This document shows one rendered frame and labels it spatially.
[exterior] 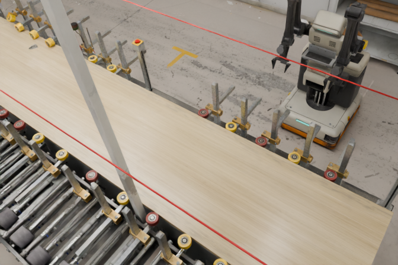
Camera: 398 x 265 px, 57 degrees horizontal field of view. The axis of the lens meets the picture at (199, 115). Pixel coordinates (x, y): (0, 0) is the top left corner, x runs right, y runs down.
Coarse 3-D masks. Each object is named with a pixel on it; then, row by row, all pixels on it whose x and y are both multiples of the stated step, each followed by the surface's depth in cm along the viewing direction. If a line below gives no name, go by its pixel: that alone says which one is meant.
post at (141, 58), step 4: (140, 56) 299; (144, 56) 302; (140, 60) 303; (144, 60) 303; (140, 64) 307; (144, 64) 306; (144, 68) 308; (144, 72) 312; (144, 76) 316; (148, 76) 317; (148, 80) 320; (148, 84) 322; (148, 88) 326; (152, 88) 329
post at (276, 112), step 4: (276, 112) 241; (276, 116) 243; (272, 120) 248; (276, 120) 245; (272, 124) 251; (276, 124) 248; (272, 128) 254; (276, 128) 251; (272, 132) 257; (276, 132) 256; (272, 136) 259; (276, 136) 260; (272, 144) 266; (276, 144) 269; (272, 148) 269
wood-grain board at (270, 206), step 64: (0, 64) 338; (64, 64) 331; (64, 128) 278; (128, 128) 273; (192, 128) 268; (192, 192) 232; (256, 192) 228; (320, 192) 225; (256, 256) 202; (320, 256) 199
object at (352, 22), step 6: (348, 18) 232; (354, 18) 231; (360, 18) 228; (348, 24) 235; (354, 24) 233; (348, 30) 238; (354, 30) 240; (348, 36) 241; (348, 42) 244; (342, 48) 249; (348, 48) 247; (342, 54) 252; (348, 54) 252; (336, 60) 258; (342, 60) 256
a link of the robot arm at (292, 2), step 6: (288, 0) 252; (294, 0) 250; (300, 0) 251; (288, 6) 255; (294, 6) 255; (288, 12) 259; (294, 12) 260; (288, 18) 262; (288, 24) 265; (288, 30) 268; (288, 36) 272; (288, 42) 275
